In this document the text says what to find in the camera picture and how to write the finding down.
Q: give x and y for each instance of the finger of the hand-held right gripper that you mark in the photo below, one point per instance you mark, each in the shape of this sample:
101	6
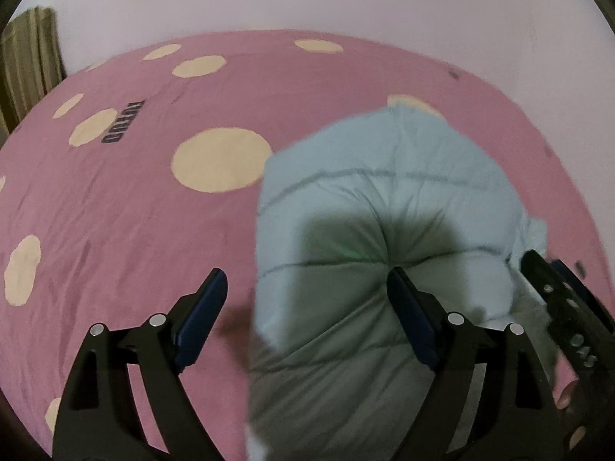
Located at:
569	276
535	269

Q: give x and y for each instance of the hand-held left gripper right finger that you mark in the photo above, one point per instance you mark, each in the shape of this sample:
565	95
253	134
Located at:
413	319

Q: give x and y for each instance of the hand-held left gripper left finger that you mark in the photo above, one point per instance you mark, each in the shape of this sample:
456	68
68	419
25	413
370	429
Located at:
199	319

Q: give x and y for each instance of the light green puffer jacket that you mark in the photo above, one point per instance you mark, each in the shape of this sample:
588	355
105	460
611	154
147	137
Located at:
360	192

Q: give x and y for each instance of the person's right hand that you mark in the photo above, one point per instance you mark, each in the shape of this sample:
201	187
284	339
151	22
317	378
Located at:
566	396

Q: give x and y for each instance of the pink dotted bed sheet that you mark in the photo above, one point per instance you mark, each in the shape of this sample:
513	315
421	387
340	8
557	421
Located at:
120	230

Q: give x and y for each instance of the striped brown curtain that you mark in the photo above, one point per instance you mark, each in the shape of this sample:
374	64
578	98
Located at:
29	62

